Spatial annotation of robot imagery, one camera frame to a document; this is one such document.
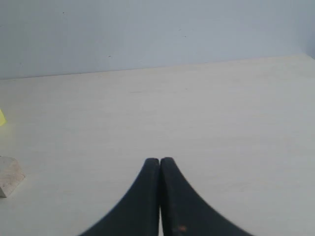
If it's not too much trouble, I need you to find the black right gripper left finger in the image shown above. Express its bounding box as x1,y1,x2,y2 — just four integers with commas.
81,158,159,236

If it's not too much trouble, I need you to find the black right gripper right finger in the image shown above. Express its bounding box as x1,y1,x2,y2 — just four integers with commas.
160,157,249,236

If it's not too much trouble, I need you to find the yellow cube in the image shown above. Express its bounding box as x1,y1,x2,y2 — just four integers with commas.
0,110,6,126

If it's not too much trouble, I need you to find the small wooden cube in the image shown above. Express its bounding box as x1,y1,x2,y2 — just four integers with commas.
0,156,25,198

